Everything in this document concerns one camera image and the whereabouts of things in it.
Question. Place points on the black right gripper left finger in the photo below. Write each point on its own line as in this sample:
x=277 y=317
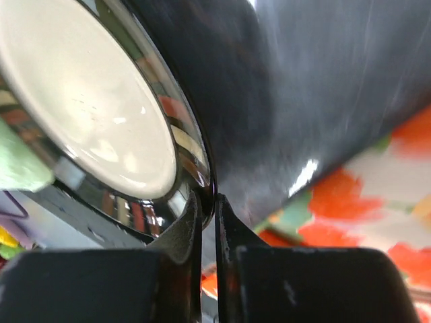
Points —
x=157 y=283

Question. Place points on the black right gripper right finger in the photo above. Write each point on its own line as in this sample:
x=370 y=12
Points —
x=261 y=283

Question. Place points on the pale green plastic bag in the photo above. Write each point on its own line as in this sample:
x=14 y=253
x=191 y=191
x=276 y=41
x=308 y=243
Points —
x=21 y=169

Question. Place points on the orange floral cloth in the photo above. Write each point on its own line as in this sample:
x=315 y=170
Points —
x=380 y=200

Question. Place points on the cream plate with dark rim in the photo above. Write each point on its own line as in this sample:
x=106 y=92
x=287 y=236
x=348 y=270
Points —
x=83 y=84

